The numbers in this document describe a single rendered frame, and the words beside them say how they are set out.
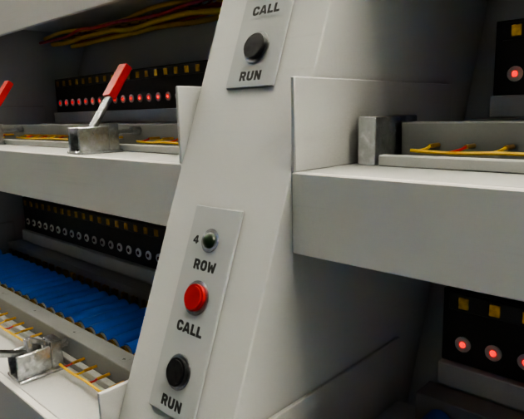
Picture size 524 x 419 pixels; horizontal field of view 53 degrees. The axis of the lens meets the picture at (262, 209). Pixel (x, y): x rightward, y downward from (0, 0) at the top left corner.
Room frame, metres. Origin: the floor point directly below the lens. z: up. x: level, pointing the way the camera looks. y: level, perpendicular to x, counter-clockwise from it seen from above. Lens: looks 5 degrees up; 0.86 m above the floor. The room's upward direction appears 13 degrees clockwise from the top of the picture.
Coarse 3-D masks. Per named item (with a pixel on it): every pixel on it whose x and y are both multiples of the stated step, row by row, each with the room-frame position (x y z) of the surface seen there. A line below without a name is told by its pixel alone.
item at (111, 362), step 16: (0, 288) 0.62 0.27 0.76; (0, 304) 0.59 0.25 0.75; (16, 304) 0.57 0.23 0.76; (32, 304) 0.56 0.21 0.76; (16, 320) 0.56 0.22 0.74; (32, 320) 0.53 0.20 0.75; (48, 320) 0.52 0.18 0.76; (64, 320) 0.52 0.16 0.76; (16, 336) 0.52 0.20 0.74; (32, 336) 0.52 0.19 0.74; (64, 336) 0.49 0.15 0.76; (80, 336) 0.48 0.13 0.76; (96, 336) 0.48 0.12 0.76; (80, 352) 0.47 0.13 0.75; (96, 352) 0.45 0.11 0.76; (112, 352) 0.45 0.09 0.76; (128, 352) 0.45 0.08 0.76; (64, 368) 0.46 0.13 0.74; (96, 368) 0.45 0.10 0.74; (112, 368) 0.43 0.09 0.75; (128, 368) 0.42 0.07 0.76
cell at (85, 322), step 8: (128, 304) 0.57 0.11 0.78; (136, 304) 0.57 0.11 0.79; (104, 312) 0.55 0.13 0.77; (112, 312) 0.55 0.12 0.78; (120, 312) 0.55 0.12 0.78; (128, 312) 0.56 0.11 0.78; (80, 320) 0.53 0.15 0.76; (88, 320) 0.53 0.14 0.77; (96, 320) 0.53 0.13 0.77; (104, 320) 0.54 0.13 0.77
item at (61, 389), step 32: (0, 224) 0.86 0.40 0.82; (96, 256) 0.70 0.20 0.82; (0, 384) 0.46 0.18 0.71; (32, 384) 0.45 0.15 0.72; (64, 384) 0.45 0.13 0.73; (96, 384) 0.45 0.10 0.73; (0, 416) 0.48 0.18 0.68; (32, 416) 0.42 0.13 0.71; (64, 416) 0.40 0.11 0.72; (96, 416) 0.40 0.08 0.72
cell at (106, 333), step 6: (138, 318) 0.53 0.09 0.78; (120, 324) 0.51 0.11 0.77; (126, 324) 0.51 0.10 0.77; (132, 324) 0.52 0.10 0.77; (138, 324) 0.52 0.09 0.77; (108, 330) 0.50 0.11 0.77; (114, 330) 0.50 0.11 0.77; (120, 330) 0.51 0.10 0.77; (126, 330) 0.51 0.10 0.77; (108, 336) 0.50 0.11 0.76; (114, 336) 0.50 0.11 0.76
